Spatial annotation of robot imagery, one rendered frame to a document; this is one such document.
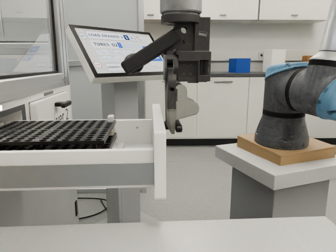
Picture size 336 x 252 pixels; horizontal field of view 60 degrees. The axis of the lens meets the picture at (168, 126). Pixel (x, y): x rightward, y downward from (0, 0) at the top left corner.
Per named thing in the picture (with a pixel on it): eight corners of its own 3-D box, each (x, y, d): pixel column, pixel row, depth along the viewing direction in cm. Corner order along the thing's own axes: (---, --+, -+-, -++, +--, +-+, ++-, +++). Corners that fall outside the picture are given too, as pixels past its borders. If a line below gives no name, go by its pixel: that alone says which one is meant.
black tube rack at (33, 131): (117, 147, 66) (116, 119, 64) (105, 177, 49) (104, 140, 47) (16, 149, 64) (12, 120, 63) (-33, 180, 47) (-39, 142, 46)
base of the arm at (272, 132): (275, 131, 97) (278, 102, 94) (319, 143, 84) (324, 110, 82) (243, 139, 89) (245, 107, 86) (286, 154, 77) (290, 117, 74)
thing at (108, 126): (116, 122, 65) (116, 119, 64) (104, 144, 47) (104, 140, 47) (107, 122, 64) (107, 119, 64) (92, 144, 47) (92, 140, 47)
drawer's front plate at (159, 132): (159, 147, 72) (159, 103, 70) (166, 201, 44) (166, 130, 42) (152, 147, 72) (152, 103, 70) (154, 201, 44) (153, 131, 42)
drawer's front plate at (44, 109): (70, 123, 101) (68, 91, 99) (40, 146, 73) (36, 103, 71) (65, 123, 101) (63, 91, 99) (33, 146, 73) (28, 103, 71)
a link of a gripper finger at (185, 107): (200, 135, 52) (200, 83, 52) (167, 135, 52) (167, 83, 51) (197, 133, 56) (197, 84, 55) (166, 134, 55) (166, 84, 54)
